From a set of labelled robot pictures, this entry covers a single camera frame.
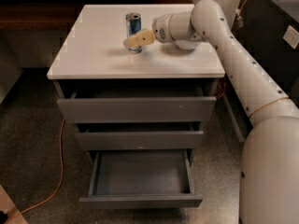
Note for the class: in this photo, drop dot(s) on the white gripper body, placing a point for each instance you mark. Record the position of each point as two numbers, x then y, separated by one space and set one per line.
161 27

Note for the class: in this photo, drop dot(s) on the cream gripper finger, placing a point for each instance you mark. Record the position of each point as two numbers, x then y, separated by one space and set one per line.
141 38

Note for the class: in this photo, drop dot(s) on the silver blue redbull can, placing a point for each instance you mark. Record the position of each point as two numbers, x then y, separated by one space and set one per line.
133 25

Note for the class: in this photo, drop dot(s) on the grey bottom drawer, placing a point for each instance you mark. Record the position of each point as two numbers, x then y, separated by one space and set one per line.
141 179

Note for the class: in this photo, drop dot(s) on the grey drawer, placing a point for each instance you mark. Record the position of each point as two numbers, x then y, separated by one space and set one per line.
141 179
137 109
139 136

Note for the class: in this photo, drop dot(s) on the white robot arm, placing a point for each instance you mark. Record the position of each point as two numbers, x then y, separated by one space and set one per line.
269 183

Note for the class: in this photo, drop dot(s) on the white top drawer cabinet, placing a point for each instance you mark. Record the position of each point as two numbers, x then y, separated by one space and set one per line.
93 62

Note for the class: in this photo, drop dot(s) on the grey top drawer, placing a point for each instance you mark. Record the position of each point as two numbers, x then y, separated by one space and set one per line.
137 109

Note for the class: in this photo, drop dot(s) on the grey middle drawer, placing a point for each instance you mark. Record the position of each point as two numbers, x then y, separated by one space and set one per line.
139 136

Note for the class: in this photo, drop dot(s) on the white ceramic bowl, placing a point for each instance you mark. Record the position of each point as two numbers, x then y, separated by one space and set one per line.
186 45

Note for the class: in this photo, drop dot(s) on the dark grey cabinet right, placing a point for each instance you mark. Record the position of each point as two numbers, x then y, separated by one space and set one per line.
261 31

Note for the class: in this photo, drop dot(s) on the dark wooden shelf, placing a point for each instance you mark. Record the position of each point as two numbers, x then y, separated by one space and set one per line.
60 15

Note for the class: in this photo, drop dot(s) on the wooden board corner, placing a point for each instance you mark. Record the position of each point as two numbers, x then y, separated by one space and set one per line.
9 208

